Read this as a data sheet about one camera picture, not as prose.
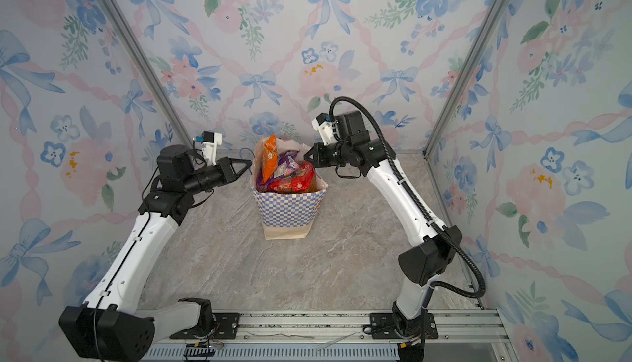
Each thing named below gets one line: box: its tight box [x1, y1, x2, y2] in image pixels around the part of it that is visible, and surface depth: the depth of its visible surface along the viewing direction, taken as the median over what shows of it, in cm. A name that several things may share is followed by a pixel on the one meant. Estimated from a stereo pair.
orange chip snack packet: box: [262, 134, 279, 184], surface depth 85 cm
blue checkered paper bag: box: [250, 137, 329, 241], surface depth 80 cm
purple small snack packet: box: [256, 149, 300, 192], surface depth 88 cm
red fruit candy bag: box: [267, 160, 316, 194], surface depth 86 cm
